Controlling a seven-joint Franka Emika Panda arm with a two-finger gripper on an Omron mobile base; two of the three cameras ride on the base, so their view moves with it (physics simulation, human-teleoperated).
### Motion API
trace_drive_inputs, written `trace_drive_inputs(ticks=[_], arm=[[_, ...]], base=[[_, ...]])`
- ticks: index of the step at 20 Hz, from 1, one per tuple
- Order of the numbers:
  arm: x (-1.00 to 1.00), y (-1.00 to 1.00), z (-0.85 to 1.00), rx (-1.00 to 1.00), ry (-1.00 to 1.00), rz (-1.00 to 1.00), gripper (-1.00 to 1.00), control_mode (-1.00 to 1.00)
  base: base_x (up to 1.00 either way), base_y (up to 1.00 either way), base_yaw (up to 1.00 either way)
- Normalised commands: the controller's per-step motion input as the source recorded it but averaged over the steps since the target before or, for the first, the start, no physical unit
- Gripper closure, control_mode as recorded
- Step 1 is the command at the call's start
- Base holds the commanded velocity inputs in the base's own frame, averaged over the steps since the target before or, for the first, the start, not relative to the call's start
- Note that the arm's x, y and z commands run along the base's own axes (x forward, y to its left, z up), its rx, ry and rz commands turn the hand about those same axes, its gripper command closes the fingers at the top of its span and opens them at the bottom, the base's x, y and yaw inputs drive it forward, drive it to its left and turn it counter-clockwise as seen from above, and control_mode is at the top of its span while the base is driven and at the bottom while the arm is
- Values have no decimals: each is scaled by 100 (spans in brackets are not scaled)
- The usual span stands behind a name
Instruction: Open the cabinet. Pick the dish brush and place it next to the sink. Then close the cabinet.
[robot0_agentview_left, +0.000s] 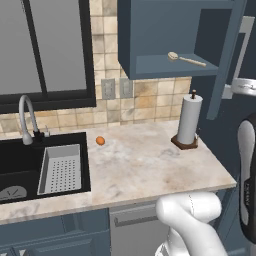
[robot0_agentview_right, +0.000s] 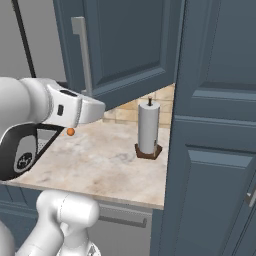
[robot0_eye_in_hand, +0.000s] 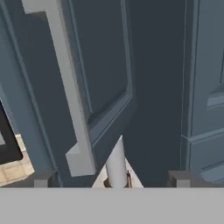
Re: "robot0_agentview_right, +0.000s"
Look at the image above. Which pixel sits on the thin black bar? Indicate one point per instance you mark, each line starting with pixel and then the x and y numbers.
pixel 24 38

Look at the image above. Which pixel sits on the blue tall cabinet upper door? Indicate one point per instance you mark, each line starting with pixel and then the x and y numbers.
pixel 223 50

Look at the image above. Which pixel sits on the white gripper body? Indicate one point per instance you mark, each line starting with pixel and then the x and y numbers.
pixel 90 108

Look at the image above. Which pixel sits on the grey dishwasher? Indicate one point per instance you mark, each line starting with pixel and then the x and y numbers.
pixel 123 238

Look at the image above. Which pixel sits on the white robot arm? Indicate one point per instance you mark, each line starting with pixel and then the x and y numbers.
pixel 31 100

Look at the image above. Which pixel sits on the blue wall cabinet door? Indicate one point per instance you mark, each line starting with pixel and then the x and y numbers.
pixel 130 43

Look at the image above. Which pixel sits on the small orange ball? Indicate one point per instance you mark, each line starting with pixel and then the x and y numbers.
pixel 70 132

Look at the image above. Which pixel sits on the blue tall cabinet door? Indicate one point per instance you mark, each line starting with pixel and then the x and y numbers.
pixel 206 193
pixel 223 50

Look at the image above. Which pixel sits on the blue tall cabinet lower door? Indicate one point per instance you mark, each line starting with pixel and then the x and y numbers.
pixel 206 193

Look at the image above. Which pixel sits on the blue base cabinet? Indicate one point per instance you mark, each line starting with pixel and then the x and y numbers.
pixel 18 213

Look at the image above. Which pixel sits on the grey sink basin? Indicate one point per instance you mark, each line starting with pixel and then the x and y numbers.
pixel 45 141

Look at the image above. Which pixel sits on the white paper towel roll holder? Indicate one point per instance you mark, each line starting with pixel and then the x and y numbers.
pixel 148 126

